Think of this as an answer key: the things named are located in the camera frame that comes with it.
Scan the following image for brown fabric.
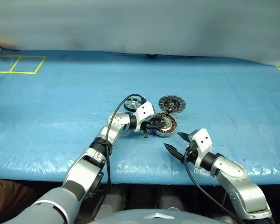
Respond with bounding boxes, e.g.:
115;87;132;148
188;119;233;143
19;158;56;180
0;175;44;224

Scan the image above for black spoked rotor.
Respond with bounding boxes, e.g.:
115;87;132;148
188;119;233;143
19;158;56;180
123;97;143;112

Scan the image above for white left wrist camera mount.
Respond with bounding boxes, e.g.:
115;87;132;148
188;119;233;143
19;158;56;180
133;102;155;133

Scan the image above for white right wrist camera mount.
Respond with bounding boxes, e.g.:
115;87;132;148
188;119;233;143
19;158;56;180
191;128;214;154

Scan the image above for dark grey rounded cylinder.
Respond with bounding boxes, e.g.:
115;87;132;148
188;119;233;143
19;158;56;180
156;186;187;212
93;186;126;220

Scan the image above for round motor lid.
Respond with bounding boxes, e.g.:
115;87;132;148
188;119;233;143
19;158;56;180
158;94;187;114

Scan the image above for blue plastic table cover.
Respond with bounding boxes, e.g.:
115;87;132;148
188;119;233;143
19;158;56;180
0;49;280;186

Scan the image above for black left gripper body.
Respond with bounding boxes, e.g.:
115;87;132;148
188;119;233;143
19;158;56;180
142;118;157;138

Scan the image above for grey robot torso with emblem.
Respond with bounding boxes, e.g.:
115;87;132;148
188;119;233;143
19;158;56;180
90;209;215;224

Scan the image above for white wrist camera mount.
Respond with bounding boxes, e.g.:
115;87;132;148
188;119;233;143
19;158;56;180
191;128;214;154
133;102;155;133

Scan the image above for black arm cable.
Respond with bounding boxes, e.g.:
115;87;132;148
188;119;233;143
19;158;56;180
183;149;245;224
106;93;147;189

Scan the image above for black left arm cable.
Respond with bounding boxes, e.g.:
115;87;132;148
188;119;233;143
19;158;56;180
106;93;147;189

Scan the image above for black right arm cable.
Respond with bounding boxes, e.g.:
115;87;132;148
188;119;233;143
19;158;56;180
183;149;245;224

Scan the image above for round motor housing copper windings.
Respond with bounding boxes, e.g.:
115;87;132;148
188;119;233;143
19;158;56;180
152;112;178;137

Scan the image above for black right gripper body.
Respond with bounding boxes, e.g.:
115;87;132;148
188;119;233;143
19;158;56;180
183;139;202;165

